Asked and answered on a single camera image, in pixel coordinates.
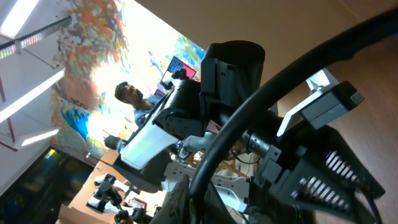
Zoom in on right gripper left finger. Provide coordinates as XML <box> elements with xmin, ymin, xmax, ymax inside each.
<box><xmin>150</xmin><ymin>174</ymin><xmax>190</xmax><ymax>224</ymax></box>

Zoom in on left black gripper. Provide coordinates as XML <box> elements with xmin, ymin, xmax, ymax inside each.
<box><xmin>247</xmin><ymin>126</ymin><xmax>385</xmax><ymax>223</ymax></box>

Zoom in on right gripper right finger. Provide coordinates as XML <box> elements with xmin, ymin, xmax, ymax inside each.
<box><xmin>201</xmin><ymin>182</ymin><xmax>237</xmax><ymax>224</ymax></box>

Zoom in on thin black usb cable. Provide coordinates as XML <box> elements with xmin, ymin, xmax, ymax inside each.
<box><xmin>188</xmin><ymin>7</ymin><xmax>398</xmax><ymax>224</ymax></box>

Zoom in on distant robot arm on table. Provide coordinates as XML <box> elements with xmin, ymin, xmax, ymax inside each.
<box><xmin>86</xmin><ymin>174</ymin><xmax>153</xmax><ymax>224</ymax></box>

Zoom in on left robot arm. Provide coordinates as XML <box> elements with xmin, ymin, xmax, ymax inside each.
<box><xmin>113</xmin><ymin>40</ymin><xmax>384</xmax><ymax>223</ymax></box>

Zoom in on person in blue shirt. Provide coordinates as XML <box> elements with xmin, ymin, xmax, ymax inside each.
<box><xmin>114</xmin><ymin>82</ymin><xmax>162</xmax><ymax>126</ymax></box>

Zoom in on white ceiling light bars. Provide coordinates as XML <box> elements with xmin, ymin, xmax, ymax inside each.
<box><xmin>1</xmin><ymin>0</ymin><xmax>67</xmax><ymax>151</ymax></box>

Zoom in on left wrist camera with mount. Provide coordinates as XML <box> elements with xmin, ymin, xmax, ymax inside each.
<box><xmin>277</xmin><ymin>68</ymin><xmax>364</xmax><ymax>137</ymax></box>

